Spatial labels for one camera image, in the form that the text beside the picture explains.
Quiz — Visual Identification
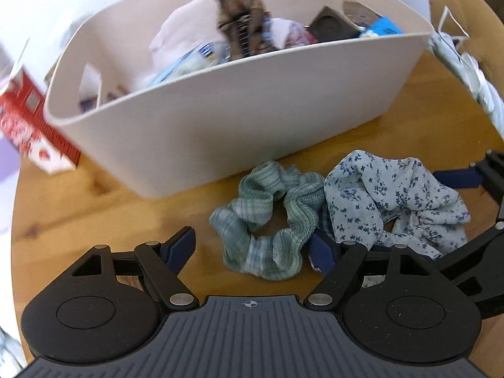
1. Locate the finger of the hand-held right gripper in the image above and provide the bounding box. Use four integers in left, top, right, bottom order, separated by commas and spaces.
433, 150, 504, 209
435, 220, 504, 320

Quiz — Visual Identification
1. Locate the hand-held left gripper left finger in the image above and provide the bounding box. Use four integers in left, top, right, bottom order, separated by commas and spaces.
67, 226, 196, 311

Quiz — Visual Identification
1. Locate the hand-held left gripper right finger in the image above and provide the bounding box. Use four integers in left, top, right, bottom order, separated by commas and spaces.
308, 233, 438, 311

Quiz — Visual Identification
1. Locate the green plaid scrunchie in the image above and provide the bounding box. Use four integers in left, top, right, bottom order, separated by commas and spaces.
209, 161, 325, 282

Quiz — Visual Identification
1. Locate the blue floral scrunchie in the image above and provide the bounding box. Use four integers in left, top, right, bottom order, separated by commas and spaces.
324, 150, 472, 261

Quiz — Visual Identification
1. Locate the pink plastic storage bin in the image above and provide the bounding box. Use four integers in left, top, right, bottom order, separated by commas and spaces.
43, 0, 434, 199

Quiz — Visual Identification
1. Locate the blue cartoon box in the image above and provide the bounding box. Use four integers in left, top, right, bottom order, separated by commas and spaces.
358, 16, 404, 39

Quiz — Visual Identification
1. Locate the blue white packet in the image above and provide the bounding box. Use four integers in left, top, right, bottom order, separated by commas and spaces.
147, 41, 229, 87

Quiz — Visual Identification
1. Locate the small black box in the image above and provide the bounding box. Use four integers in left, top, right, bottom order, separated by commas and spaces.
307, 6, 357, 42

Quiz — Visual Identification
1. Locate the beige fluffy sock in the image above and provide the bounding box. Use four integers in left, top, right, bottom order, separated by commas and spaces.
149, 0, 221, 60

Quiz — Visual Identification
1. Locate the brown leopard scrunchie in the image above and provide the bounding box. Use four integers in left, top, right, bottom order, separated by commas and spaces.
214, 0, 272, 61

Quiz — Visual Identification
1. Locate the wooden desktop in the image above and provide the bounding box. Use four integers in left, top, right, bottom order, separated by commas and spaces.
10, 49, 504, 378

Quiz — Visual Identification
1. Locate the light blue striped cloth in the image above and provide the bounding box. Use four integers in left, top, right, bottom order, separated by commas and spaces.
427, 33, 504, 135

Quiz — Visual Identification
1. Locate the white clothes hanger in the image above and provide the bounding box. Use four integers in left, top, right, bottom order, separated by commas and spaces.
433, 6, 497, 115

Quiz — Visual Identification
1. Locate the brown capybara plush toy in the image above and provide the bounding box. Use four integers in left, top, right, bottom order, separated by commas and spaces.
427, 0, 504, 99

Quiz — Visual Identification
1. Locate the red milk carton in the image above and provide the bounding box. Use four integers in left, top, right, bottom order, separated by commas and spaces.
0, 39, 81, 174

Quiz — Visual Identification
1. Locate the lilac bed headboard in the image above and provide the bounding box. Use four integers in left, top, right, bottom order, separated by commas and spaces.
0, 126, 28, 245

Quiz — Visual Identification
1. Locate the printed white bed sheet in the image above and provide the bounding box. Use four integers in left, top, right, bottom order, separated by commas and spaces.
0, 315, 30, 378

